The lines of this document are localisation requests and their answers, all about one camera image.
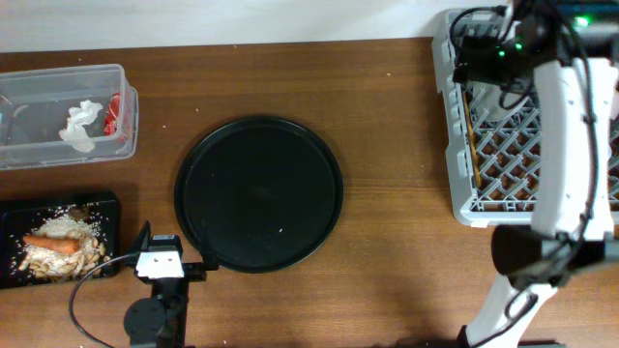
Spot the grey dishwasher rack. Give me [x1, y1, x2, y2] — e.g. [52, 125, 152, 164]
[431, 6, 618, 227]

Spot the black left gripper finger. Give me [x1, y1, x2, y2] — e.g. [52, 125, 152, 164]
[126, 220, 151, 266]
[199, 237, 219, 271]

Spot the clear plastic bin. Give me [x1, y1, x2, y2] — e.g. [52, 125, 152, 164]
[1, 64, 139, 170]

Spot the wooden chopstick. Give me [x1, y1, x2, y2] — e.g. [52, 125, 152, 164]
[462, 92, 482, 189]

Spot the light grey plate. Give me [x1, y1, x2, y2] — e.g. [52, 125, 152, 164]
[469, 82, 530, 122]

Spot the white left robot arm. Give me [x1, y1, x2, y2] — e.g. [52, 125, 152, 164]
[123, 221, 219, 347]

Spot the red strawberry snack wrapper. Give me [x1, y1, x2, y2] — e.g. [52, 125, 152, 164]
[103, 93, 121, 136]

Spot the white tissue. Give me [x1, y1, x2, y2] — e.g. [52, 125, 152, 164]
[58, 100, 103, 153]

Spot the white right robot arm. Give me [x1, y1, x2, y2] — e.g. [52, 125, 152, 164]
[448, 1, 618, 347]

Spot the orange carrot piece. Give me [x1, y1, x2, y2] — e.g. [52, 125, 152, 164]
[23, 235, 80, 254]

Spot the pile of rice and seeds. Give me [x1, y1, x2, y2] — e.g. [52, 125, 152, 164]
[14, 205, 110, 282]

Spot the brown food scrap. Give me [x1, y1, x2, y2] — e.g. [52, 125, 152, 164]
[68, 206, 90, 221]

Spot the round black tray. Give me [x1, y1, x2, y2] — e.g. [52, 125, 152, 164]
[174, 114, 344, 274]

